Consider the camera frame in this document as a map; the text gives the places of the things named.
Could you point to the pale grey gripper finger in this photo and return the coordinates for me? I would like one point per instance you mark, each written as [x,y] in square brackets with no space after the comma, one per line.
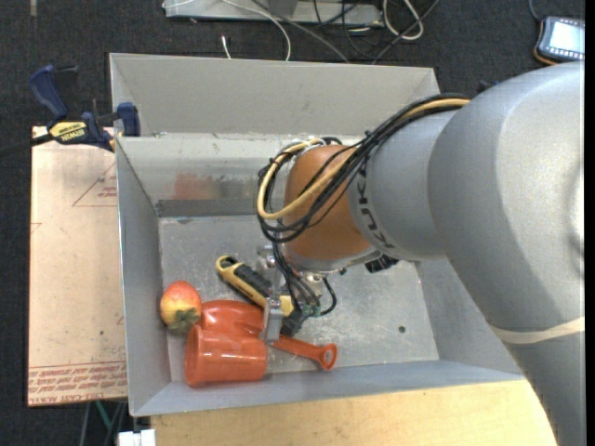
[274,323]

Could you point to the yellow and black hand tool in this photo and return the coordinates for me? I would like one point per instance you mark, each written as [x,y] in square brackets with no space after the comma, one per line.
[245,278]

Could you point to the orange plastic cup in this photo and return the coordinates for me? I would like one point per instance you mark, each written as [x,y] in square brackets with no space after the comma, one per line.
[223,358]

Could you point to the red and yellow toy apple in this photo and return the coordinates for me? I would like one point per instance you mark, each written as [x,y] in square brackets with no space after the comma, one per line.
[179,305]

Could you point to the grey metal bin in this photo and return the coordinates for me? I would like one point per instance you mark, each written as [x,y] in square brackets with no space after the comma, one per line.
[223,105]

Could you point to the brown cardboard board, red print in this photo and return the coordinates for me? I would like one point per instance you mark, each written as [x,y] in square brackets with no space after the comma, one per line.
[74,267]

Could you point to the black cylinder on white bracket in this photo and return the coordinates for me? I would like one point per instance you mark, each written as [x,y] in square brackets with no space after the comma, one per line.
[382,263]

